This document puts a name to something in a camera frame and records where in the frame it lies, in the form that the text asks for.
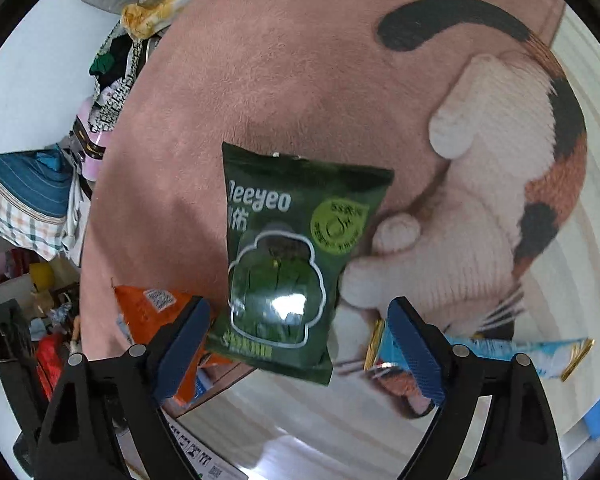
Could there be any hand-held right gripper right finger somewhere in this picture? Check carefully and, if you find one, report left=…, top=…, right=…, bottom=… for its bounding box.
left=387, top=296, right=566, bottom=480

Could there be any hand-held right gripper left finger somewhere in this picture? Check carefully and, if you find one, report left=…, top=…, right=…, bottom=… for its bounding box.
left=33, top=296, right=212, bottom=480

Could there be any orange tissue pack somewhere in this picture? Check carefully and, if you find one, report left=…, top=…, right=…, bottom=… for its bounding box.
left=112, top=278, right=241, bottom=407

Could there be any blue tissue pack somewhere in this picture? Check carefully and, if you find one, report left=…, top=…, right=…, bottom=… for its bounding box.
left=363, top=318, right=595, bottom=382

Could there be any green tissue pack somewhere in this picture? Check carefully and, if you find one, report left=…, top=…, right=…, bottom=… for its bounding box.
left=203, top=141, right=395, bottom=386

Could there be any cardboard box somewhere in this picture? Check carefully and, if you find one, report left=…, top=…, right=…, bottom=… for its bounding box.
left=162, top=407, right=251, bottom=480

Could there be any red plastic bag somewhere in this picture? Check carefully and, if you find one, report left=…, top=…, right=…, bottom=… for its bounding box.
left=35, top=334, right=73, bottom=401

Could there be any yellow cup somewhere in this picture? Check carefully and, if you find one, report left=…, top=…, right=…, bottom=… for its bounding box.
left=29, top=261, right=56, bottom=293

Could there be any blue plaid fabric bag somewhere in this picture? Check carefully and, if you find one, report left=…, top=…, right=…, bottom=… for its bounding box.
left=0, top=149, right=88, bottom=262

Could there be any pink bottle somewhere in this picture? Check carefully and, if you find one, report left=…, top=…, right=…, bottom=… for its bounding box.
left=72, top=97, right=115, bottom=183

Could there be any pink cat printed blanket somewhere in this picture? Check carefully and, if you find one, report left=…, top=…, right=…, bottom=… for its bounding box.
left=80, top=0, right=589, bottom=420

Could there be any yellow white crumpled cloth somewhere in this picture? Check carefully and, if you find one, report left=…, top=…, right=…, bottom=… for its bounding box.
left=120, top=0, right=212, bottom=41

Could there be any black folding frame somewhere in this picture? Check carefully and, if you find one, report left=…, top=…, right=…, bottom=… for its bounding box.
left=0, top=298, right=58, bottom=478

